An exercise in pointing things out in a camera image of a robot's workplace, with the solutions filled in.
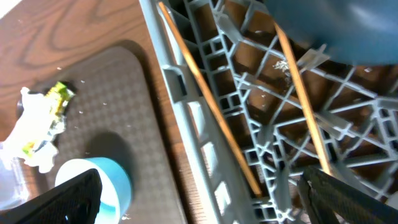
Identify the grey dishwasher rack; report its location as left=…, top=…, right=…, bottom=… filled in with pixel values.
left=141, top=1, right=397, bottom=223

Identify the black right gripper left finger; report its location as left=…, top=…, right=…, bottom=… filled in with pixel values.
left=1, top=169, right=103, bottom=224

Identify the light blue bowl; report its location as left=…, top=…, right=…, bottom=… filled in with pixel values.
left=55, top=157, right=132, bottom=224

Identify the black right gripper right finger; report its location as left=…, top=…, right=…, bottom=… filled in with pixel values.
left=298, top=167, right=397, bottom=224

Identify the wooden chopstick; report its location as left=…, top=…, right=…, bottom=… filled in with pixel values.
left=157, top=2, right=262, bottom=198
left=274, top=22, right=333, bottom=176

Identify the dark blue plate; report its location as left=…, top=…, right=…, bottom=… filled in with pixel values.
left=265, top=0, right=397, bottom=65

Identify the crumpled plastic snack wrapper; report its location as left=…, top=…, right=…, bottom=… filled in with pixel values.
left=1, top=82, right=75, bottom=174

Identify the dark brown serving tray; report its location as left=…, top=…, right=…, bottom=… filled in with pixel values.
left=28, top=47, right=187, bottom=224

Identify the clear plastic bin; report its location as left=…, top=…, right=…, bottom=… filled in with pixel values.
left=1, top=142, right=29, bottom=210

